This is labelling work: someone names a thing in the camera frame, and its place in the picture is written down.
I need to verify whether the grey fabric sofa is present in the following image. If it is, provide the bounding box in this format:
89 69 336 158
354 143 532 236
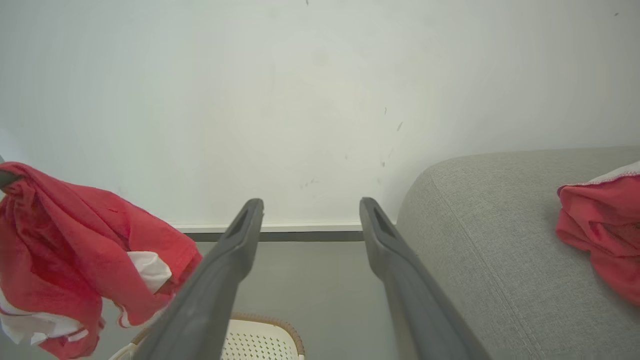
396 145 640 360

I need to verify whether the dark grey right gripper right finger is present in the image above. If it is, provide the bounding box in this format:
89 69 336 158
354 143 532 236
359 197 493 360

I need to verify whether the red garment with white trim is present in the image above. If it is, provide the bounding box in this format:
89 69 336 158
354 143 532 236
555 161 640 307

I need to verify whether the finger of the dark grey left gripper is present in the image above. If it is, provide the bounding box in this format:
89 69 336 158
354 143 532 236
0 169 22 193

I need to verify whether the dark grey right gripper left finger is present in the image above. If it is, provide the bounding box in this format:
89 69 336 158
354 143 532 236
131 198 265 360

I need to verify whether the red and white jersey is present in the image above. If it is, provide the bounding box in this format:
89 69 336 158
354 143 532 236
0 161 203 360

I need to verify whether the cream perforated laundry basket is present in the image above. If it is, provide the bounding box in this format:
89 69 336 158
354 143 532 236
109 312 306 360

